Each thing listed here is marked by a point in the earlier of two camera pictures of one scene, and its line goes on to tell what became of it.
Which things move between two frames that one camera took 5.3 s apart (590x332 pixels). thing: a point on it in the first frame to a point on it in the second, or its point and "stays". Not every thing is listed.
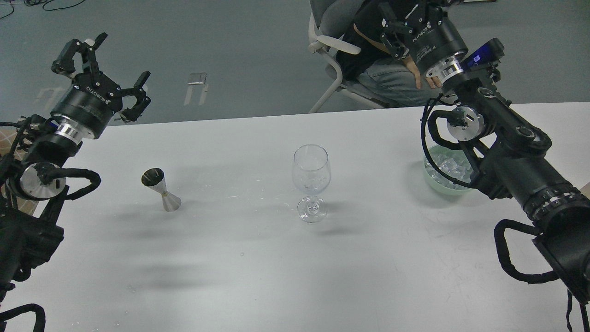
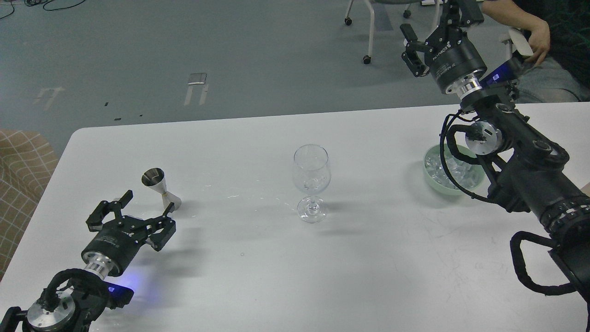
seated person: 376,78 to 557,32
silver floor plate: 197,79 stays
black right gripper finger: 393,40 to 410,56
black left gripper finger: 143,101 to 161,234
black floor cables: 25,2 stays
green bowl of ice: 454,163 stays
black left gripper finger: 65,64 to 95,221
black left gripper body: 92,99 to 120,240
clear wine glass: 311,173 stays
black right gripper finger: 421,15 to 457,14
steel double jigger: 154,178 stays
